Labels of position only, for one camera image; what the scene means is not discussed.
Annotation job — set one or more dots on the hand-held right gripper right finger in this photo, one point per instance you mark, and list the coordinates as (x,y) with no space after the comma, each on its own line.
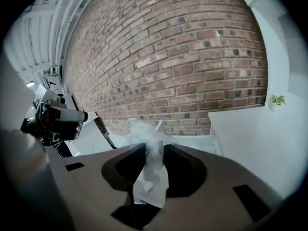
(185,174)

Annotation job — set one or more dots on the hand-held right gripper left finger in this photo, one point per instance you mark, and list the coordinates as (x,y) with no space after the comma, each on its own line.
(120,170)

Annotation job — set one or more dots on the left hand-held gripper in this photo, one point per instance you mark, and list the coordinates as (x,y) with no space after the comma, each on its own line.
(57,129)

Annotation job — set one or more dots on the white item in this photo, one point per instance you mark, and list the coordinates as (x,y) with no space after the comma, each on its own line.
(151,141)

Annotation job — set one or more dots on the white side table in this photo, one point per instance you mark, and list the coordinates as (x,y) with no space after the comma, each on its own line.
(93,138)

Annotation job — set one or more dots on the white cabinet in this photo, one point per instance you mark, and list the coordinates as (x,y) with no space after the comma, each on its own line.
(245,143)

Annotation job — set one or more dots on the small potted green plant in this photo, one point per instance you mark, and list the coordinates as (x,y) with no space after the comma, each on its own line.
(277,101)

